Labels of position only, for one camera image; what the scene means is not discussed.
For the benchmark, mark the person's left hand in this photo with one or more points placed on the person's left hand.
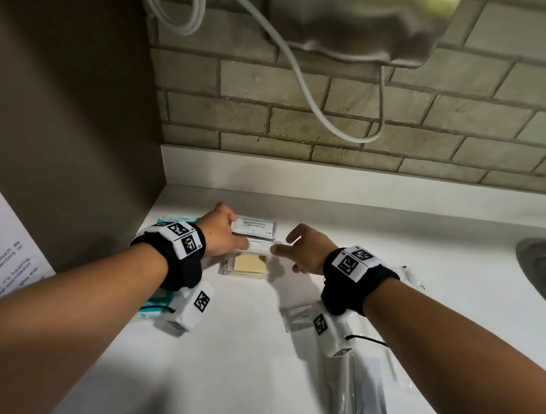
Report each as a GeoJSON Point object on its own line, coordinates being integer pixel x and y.
{"type": "Point", "coordinates": [220, 232]}

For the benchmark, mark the person's right hand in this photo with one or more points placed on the person's right hand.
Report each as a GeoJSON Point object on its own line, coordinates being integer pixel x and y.
{"type": "Point", "coordinates": [309, 251]}

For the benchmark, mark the stack of white wipe sachets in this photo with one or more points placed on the stack of white wipe sachets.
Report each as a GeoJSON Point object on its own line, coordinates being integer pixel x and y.
{"type": "Point", "coordinates": [254, 228]}

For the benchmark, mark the stack of yellow soap packets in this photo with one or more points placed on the stack of yellow soap packets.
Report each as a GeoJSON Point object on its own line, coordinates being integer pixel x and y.
{"type": "Point", "coordinates": [248, 264]}

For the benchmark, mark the row of teal wipe packets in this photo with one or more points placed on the row of teal wipe packets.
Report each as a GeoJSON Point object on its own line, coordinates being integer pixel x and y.
{"type": "Point", "coordinates": [150, 313]}

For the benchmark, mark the person's left forearm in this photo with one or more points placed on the person's left forearm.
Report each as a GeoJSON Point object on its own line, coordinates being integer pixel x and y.
{"type": "Point", "coordinates": [49, 331]}

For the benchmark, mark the person's right forearm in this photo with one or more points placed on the person's right forearm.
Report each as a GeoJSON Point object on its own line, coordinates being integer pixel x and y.
{"type": "Point", "coordinates": [463, 357]}

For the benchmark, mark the black wristband with marker tags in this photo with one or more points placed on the black wristband with marker tags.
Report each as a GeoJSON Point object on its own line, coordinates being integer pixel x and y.
{"type": "Point", "coordinates": [352, 266]}
{"type": "Point", "coordinates": [180, 237]}

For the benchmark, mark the white table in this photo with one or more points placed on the white table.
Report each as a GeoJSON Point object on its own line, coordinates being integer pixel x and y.
{"type": "Point", "coordinates": [232, 373]}

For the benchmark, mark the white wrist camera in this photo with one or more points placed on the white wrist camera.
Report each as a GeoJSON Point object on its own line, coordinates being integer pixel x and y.
{"type": "Point", "coordinates": [191, 306]}
{"type": "Point", "coordinates": [332, 333]}

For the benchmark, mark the steel wall dispenser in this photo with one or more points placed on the steel wall dispenser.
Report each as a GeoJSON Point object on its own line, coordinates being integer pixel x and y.
{"type": "Point", "coordinates": [366, 17]}

